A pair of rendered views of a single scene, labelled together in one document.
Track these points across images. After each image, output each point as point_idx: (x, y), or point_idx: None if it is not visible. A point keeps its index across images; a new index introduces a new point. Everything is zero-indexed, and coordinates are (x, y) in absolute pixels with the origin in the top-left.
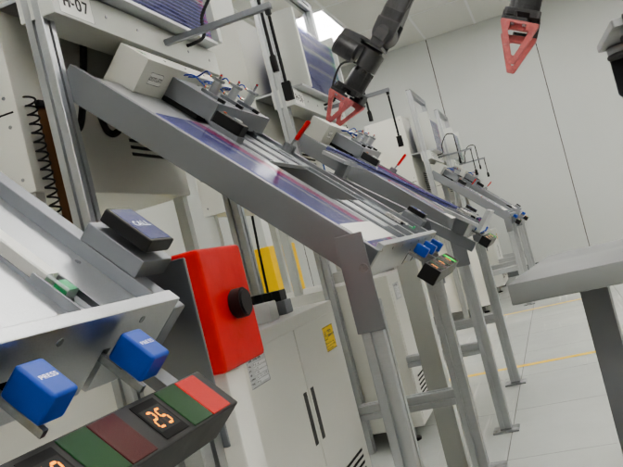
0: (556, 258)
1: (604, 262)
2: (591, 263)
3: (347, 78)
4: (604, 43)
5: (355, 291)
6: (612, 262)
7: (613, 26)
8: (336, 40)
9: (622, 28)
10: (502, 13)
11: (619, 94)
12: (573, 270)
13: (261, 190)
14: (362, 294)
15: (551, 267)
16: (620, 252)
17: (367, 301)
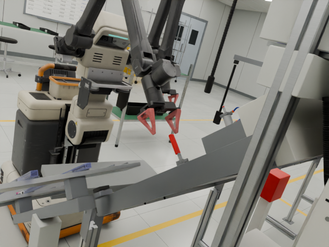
0: (92, 182)
1: (144, 165)
2: (140, 167)
3: (163, 98)
4: (111, 87)
5: (220, 186)
6: (147, 163)
7: (131, 88)
8: (175, 70)
9: (129, 89)
10: (176, 91)
11: (87, 104)
12: (150, 169)
13: None
14: (218, 186)
15: (129, 177)
16: (119, 164)
17: (217, 188)
